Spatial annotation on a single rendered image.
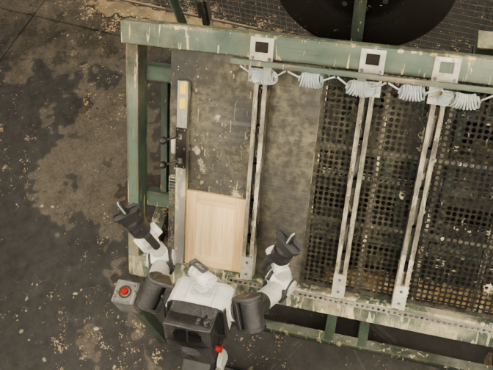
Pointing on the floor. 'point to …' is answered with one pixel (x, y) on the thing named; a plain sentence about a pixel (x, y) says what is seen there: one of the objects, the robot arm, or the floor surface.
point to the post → (152, 325)
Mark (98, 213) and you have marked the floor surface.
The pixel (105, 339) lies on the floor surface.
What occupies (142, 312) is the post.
